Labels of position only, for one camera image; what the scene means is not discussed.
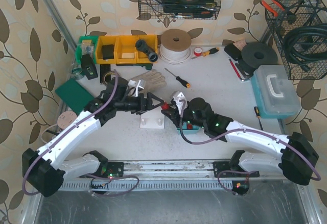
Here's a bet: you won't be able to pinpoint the black orange flathead screwdriver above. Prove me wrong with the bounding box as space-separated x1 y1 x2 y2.
165 68 191 89

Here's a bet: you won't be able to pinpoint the green storage bin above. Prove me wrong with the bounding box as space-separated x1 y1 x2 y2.
75 36 99 64

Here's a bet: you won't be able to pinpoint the beige work glove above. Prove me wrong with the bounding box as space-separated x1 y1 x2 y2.
129 69 167 92

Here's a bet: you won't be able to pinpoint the teal clear toolbox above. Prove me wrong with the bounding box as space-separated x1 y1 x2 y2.
250 65 301 119

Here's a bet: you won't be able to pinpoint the black box in bin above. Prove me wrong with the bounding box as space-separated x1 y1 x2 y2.
101 44 114 60

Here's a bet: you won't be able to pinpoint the red handled hex key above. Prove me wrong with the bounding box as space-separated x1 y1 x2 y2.
228 58 251 82

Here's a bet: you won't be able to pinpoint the glass jar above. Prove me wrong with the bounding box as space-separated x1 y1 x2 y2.
71 63 84 81

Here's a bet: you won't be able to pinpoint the teal spring tray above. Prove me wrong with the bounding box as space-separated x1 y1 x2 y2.
182 122 200 135

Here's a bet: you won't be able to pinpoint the yellow bin middle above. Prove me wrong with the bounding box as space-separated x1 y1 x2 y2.
115 35 138 64

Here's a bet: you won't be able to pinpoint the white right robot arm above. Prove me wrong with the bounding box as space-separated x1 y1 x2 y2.
161 97 321 186

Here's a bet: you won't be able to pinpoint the white peg base plate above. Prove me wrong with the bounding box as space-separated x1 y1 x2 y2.
140 110 165 129

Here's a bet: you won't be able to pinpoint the black coiled hose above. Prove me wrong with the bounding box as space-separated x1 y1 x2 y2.
283 0 327 71

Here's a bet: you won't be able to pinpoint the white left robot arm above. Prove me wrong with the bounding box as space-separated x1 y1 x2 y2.
22 77 164 197

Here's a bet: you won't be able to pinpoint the yellow bin right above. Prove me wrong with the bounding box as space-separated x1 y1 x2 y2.
135 35 158 64

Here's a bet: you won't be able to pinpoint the grey pipe fitting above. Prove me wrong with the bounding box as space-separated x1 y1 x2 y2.
135 39 158 63

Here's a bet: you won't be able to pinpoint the yellow bin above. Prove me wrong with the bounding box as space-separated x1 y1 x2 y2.
96 36 118 64
135 35 158 64
115 35 138 64

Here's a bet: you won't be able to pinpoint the small yellow black screwdriver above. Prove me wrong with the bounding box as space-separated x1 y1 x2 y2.
254 106 263 130

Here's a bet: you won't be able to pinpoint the red white tape roll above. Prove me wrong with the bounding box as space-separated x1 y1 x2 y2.
194 47 202 56

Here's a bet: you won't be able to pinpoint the orange handled pliers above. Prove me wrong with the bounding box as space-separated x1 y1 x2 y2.
260 0 287 17

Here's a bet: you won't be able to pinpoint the right wire basket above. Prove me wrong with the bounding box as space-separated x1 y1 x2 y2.
260 0 326 80

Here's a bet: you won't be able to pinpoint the large red spring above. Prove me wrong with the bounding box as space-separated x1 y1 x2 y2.
161 103 170 110

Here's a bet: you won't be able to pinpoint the black meter device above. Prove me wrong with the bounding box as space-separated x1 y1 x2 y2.
80 54 98 80

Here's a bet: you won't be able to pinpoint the yellow bin left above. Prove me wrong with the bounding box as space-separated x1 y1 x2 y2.
96 36 118 64

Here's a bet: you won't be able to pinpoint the white cable spool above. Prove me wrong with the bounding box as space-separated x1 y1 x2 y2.
159 29 192 65

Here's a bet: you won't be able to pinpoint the brown packing tape roll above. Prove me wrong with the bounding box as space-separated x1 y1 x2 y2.
102 71 115 85

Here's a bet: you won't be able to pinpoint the green notebook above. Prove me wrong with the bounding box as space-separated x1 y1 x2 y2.
55 79 94 115

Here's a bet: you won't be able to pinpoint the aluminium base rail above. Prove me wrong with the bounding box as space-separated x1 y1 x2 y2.
32 159 310 193

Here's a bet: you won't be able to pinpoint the black block with sponge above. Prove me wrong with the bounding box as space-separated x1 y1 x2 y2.
224 40 247 61

